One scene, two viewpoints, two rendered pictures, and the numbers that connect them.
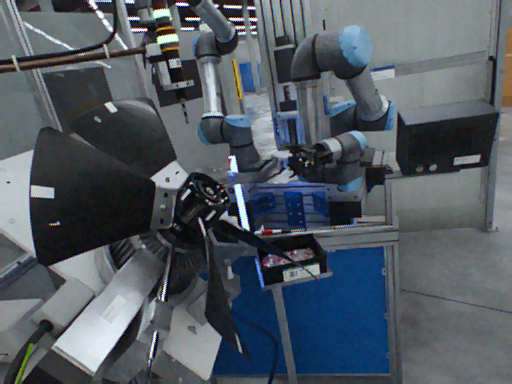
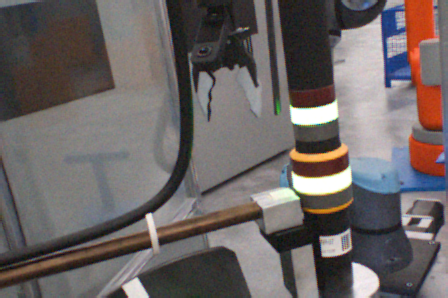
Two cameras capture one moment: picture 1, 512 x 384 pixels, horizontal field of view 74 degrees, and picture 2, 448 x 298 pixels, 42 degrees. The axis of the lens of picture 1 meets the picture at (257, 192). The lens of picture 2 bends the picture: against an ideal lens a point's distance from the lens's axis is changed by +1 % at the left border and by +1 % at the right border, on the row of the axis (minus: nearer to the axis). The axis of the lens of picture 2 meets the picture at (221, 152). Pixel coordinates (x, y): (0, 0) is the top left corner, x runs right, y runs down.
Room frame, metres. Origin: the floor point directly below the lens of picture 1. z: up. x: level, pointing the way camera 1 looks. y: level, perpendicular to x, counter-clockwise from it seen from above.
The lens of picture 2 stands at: (0.43, 0.14, 1.71)
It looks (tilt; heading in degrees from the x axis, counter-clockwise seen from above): 17 degrees down; 10
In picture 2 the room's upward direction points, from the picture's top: 10 degrees counter-clockwise
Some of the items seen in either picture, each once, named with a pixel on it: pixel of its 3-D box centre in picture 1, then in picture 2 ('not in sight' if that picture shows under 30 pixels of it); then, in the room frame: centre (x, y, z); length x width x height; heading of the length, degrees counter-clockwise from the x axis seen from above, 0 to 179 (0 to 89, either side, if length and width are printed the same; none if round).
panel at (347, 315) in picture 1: (288, 318); not in sight; (1.18, -0.03, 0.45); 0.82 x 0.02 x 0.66; 78
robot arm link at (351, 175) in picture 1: (343, 173); not in sight; (1.09, -0.30, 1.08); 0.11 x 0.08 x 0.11; 53
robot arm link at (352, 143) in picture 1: (346, 145); not in sight; (1.08, -0.32, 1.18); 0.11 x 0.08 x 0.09; 115
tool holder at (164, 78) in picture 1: (169, 66); (317, 244); (0.84, 0.15, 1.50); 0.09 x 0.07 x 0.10; 113
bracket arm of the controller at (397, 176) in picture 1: (420, 173); not in sight; (1.07, -0.56, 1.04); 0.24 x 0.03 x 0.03; 78
